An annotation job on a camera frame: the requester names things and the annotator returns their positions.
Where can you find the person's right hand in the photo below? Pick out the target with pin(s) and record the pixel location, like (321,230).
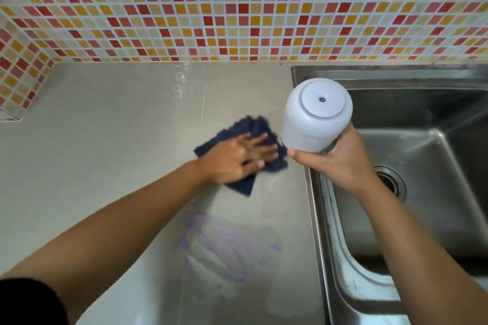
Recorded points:
(343,163)

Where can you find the person's left hand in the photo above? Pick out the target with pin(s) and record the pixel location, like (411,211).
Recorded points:
(228,161)

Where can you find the person's left thumb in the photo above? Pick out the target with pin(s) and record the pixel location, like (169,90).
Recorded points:
(244,137)

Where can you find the person's left middle finger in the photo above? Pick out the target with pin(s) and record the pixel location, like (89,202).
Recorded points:
(268,149)

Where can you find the person's right thumb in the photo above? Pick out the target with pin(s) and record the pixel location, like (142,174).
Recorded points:
(303,154)

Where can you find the dark blue cleaning cloth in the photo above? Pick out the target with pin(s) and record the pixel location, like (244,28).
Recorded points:
(249,145)

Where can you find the white plastic bottle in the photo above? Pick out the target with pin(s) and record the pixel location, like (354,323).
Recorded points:
(315,115)

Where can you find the person's right forearm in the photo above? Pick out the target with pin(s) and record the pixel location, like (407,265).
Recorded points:
(423,260)

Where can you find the person's left forearm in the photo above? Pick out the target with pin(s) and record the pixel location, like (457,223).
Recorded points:
(103,229)

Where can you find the stainless steel sink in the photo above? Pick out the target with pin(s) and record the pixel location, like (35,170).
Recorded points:
(400,191)

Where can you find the black sleeve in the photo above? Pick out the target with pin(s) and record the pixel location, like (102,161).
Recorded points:
(30,304)

